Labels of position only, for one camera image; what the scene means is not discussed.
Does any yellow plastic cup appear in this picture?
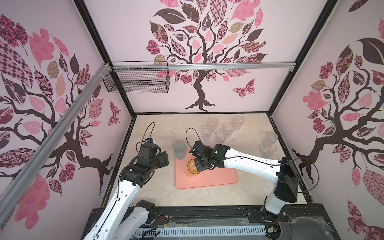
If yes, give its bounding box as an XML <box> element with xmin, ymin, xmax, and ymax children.
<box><xmin>187</xmin><ymin>159</ymin><xmax>200</xmax><ymax>175</ymax></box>

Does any green textured plastic cup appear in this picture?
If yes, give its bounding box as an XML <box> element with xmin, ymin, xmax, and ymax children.
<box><xmin>173</xmin><ymin>142</ymin><xmax>186</xmax><ymax>160</ymax></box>

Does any pink plastic tray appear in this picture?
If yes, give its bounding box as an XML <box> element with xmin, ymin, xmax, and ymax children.
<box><xmin>174</xmin><ymin>148</ymin><xmax>238</xmax><ymax>190</ymax></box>

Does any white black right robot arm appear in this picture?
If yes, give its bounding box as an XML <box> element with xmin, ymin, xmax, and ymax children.
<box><xmin>189</xmin><ymin>141</ymin><xmax>300</xmax><ymax>222</ymax></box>

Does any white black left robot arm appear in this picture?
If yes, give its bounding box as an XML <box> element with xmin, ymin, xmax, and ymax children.
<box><xmin>83</xmin><ymin>138</ymin><xmax>169</xmax><ymax>240</ymax></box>

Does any clear cup front left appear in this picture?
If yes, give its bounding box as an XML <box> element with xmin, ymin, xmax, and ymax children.
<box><xmin>201</xmin><ymin>125</ymin><xmax>213</xmax><ymax>141</ymax></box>

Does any clear cup front middle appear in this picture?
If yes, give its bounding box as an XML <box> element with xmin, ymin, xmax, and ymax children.
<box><xmin>215</xmin><ymin>129</ymin><xmax>228</xmax><ymax>145</ymax></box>

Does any clear cup back left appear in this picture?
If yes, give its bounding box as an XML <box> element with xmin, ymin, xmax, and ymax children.
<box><xmin>207</xmin><ymin>118</ymin><xmax>219</xmax><ymax>130</ymax></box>

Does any clear cup back middle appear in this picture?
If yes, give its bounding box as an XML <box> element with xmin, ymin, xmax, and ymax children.
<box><xmin>223</xmin><ymin>123</ymin><xmax>235</xmax><ymax>137</ymax></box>

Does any clear cup back right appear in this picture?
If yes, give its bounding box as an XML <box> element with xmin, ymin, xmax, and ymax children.
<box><xmin>233</xmin><ymin>116</ymin><xmax>245</xmax><ymax>130</ymax></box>

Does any clear small cup right row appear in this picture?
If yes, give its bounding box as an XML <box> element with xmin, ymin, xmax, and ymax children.
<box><xmin>263</xmin><ymin>153</ymin><xmax>280</xmax><ymax>161</ymax></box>

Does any clear ribbed cup right row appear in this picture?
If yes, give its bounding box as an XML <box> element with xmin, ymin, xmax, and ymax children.
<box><xmin>261</xmin><ymin>141</ymin><xmax>277</xmax><ymax>154</ymax></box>

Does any clear dotted cup right row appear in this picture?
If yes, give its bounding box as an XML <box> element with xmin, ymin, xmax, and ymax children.
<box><xmin>263</xmin><ymin>132</ymin><xmax>279</xmax><ymax>143</ymax></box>

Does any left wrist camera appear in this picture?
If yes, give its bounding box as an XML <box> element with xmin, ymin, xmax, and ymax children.
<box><xmin>145</xmin><ymin>138</ymin><xmax>154</xmax><ymax>144</ymax></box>

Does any white slotted cable duct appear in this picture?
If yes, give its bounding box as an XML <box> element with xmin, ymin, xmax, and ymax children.
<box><xmin>133</xmin><ymin>226</ymin><xmax>266</xmax><ymax>239</ymax></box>

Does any black wire basket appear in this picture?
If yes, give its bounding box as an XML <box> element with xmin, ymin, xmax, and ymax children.
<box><xmin>103</xmin><ymin>60</ymin><xmax>171</xmax><ymax>94</ymax></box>

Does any aluminium rail back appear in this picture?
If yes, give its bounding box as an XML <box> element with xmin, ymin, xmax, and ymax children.
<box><xmin>113</xmin><ymin>62</ymin><xmax>296</xmax><ymax>71</ymax></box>

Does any aluminium rail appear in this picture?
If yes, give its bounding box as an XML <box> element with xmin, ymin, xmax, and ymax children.
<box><xmin>1</xmin><ymin>63</ymin><xmax>111</xmax><ymax>224</ymax></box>
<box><xmin>113</xmin><ymin>62</ymin><xmax>296</xmax><ymax>71</ymax></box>

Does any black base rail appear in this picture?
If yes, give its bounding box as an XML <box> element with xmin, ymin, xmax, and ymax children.
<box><xmin>145</xmin><ymin>204</ymin><xmax>331</xmax><ymax>226</ymax></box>

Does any aluminium rail left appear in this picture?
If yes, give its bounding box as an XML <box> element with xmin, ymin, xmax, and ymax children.
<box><xmin>1</xmin><ymin>63</ymin><xmax>111</xmax><ymax>224</ymax></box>

